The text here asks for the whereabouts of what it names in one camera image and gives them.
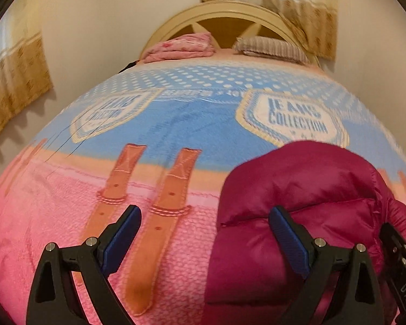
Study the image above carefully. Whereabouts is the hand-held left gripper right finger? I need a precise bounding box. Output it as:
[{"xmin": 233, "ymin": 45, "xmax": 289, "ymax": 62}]
[{"xmin": 269, "ymin": 206, "xmax": 384, "ymax": 325}]

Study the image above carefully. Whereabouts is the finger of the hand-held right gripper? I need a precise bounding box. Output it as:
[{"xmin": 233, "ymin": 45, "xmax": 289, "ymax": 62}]
[{"xmin": 379, "ymin": 223, "xmax": 406, "ymax": 271}]

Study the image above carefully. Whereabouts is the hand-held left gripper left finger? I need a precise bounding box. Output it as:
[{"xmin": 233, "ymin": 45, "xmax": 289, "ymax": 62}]
[{"xmin": 26, "ymin": 205, "xmax": 143, "ymax": 325}]

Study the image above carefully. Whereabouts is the magenta puffer jacket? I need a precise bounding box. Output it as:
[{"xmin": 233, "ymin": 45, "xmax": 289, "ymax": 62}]
[{"xmin": 206, "ymin": 140, "xmax": 406, "ymax": 325}]

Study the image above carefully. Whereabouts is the pink and blue printed blanket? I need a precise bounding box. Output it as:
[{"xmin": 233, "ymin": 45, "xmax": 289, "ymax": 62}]
[{"xmin": 0, "ymin": 57, "xmax": 406, "ymax": 325}]

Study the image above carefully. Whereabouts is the black object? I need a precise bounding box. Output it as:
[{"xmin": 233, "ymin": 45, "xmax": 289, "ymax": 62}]
[{"xmin": 118, "ymin": 60, "xmax": 138, "ymax": 74}]

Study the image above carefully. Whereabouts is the striped pillow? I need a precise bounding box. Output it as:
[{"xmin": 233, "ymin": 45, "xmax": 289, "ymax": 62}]
[{"xmin": 232, "ymin": 37, "xmax": 310, "ymax": 64}]

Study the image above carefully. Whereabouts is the beige patterned side curtain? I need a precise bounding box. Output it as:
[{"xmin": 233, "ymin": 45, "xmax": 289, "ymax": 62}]
[{"xmin": 0, "ymin": 0, "xmax": 54, "ymax": 150}]

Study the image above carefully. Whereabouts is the folded pink floral quilt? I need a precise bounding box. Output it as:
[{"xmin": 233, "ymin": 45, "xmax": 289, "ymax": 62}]
[{"xmin": 141, "ymin": 32, "xmax": 217, "ymax": 64}]

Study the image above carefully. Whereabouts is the cream wooden headboard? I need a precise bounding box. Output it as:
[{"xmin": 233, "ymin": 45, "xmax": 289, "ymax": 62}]
[{"xmin": 139, "ymin": 2, "xmax": 320, "ymax": 68}]

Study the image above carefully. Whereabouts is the beige patterned window curtain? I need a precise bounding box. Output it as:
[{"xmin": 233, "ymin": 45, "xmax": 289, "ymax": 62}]
[{"xmin": 194, "ymin": 0, "xmax": 339, "ymax": 61}]

